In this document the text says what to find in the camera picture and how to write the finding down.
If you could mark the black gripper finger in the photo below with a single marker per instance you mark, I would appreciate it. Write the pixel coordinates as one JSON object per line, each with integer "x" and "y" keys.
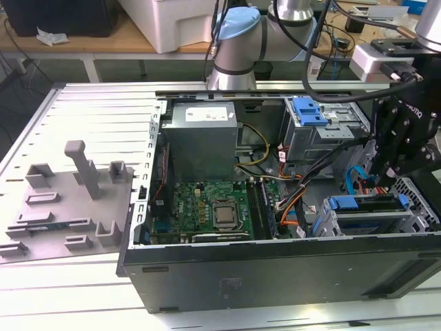
{"x": 380, "y": 131}
{"x": 401, "y": 148}

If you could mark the hard disk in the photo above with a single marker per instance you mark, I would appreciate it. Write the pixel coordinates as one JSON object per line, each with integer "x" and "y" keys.
{"x": 344, "y": 203}

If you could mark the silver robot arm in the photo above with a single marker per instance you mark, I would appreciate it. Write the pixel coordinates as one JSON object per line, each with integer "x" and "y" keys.
{"x": 237, "y": 48}

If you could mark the metal disk bay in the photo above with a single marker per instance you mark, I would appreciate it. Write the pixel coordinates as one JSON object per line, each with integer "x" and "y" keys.
{"x": 379, "y": 214}

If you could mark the grey optical drive cage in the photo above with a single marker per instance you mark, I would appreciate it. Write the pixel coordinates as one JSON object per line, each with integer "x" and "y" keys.
{"x": 310, "y": 145}

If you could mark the blue drive latch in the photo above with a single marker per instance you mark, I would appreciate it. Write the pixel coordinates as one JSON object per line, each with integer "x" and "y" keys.
{"x": 308, "y": 112}

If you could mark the blue box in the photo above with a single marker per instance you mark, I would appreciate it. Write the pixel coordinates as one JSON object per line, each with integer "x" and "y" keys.
{"x": 411, "y": 7}

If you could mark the small black cube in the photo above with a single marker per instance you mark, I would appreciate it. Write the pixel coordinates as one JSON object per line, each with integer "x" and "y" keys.
{"x": 355, "y": 24}

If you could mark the black bin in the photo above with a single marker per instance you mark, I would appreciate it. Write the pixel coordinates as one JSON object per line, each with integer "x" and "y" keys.
{"x": 264, "y": 70}

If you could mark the RAM stick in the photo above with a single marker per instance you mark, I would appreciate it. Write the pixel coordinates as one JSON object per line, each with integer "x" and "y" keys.
{"x": 268, "y": 210}
{"x": 44, "y": 227}
{"x": 253, "y": 210}

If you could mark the silver CPU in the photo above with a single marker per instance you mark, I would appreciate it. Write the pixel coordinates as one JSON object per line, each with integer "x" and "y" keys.
{"x": 224, "y": 215}

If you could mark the black PC case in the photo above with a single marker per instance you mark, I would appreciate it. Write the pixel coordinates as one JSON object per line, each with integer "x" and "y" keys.
{"x": 275, "y": 276}

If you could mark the grey power supply unit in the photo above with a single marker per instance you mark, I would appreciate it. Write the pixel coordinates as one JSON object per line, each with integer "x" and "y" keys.
{"x": 200, "y": 148}

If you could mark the CPU socket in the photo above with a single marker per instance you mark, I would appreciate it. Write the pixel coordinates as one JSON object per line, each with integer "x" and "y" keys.
{"x": 225, "y": 227}

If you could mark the black graphics card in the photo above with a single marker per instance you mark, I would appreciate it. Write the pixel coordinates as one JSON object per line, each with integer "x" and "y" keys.
{"x": 220, "y": 237}

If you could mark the green motherboard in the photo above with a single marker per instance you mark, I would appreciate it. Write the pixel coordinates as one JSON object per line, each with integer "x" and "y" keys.
{"x": 193, "y": 196}

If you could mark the black case fan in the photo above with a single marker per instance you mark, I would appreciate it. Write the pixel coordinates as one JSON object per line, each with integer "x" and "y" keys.
{"x": 159, "y": 172}

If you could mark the white foam box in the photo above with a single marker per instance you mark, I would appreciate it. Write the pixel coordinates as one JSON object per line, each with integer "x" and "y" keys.
{"x": 165, "y": 24}

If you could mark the wooden desk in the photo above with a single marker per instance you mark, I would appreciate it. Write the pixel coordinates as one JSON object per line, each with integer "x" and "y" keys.
{"x": 103, "y": 43}

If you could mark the grey parts rack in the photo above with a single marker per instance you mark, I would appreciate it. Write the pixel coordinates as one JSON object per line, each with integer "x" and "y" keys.
{"x": 69, "y": 213}

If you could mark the large black box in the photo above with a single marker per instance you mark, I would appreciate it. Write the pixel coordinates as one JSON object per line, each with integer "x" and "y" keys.
{"x": 69, "y": 17}

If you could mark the crumpled white paper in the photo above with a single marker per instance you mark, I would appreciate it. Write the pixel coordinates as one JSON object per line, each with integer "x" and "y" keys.
{"x": 51, "y": 37}

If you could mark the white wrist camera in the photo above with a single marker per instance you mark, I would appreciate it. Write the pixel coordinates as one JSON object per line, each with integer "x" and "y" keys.
{"x": 365, "y": 63}

